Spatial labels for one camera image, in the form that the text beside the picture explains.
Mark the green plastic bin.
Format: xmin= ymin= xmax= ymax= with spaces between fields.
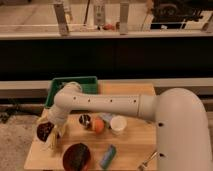
xmin=45 ymin=76 xmax=98 ymax=108

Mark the white paper cup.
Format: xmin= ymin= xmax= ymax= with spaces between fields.
xmin=110 ymin=116 xmax=127 ymax=135

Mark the light blue object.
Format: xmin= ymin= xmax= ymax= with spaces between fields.
xmin=99 ymin=113 xmax=114 ymax=128

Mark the yellow banana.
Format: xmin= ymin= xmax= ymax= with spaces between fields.
xmin=45 ymin=124 xmax=67 ymax=151

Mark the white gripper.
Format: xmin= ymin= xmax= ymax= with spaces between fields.
xmin=47 ymin=107 xmax=68 ymax=126

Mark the purple bowl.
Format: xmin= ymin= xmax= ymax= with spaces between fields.
xmin=37 ymin=122 xmax=54 ymax=142

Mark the orange ball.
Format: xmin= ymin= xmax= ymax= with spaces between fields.
xmin=92 ymin=118 xmax=105 ymax=134

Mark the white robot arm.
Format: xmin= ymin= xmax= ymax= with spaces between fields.
xmin=47 ymin=82 xmax=213 ymax=171

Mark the dark red plate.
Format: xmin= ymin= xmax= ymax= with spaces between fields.
xmin=63 ymin=143 xmax=91 ymax=171

